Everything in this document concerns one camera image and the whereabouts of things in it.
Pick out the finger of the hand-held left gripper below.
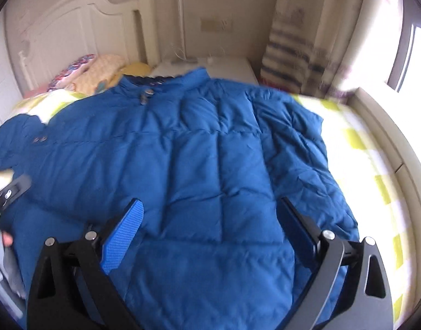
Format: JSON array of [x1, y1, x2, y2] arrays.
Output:
[[0, 174, 32, 214]]

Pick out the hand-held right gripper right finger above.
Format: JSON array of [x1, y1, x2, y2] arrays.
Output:
[[278, 197, 394, 330]]

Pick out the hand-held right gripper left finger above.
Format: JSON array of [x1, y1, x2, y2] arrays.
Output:
[[26, 198, 144, 330]]

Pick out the blue puffer jacket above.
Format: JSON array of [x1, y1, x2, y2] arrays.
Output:
[[0, 67, 360, 330]]

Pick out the yellow checked bed sheet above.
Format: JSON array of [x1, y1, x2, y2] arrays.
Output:
[[11, 89, 409, 320]]

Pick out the beige window ledge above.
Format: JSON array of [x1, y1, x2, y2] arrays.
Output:
[[348, 87, 421, 303]]

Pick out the patterned pillows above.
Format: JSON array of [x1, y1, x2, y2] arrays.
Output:
[[61, 54, 126, 95]]

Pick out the yellow pillow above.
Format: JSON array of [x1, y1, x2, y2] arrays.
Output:
[[123, 62, 152, 77]]

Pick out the white wooden headboard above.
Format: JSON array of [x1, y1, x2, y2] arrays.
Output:
[[4, 0, 156, 92]]

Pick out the white nightstand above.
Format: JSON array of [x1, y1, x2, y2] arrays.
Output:
[[150, 57, 259, 85]]

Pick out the striped curtain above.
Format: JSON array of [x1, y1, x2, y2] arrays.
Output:
[[259, 0, 366, 98]]

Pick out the window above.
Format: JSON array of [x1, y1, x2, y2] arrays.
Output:
[[386, 0, 421, 93]]

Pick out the white upright pole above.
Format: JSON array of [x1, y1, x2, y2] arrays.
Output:
[[176, 0, 185, 63]]

